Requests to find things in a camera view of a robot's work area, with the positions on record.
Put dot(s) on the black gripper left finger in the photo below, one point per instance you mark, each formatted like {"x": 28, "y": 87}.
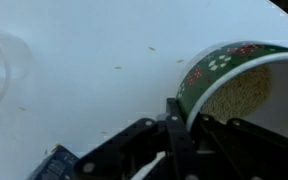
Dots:
{"x": 180, "y": 146}

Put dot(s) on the green floral mug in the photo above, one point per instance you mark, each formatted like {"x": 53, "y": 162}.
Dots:
{"x": 217, "y": 66}

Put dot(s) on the open dark blue carton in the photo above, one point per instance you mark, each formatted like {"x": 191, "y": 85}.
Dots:
{"x": 52, "y": 165}

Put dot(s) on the clear plastic cup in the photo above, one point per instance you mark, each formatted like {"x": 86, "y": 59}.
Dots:
{"x": 0, "y": 66}

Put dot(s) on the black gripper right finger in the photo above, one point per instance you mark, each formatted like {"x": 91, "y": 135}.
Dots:
{"x": 250, "y": 150}

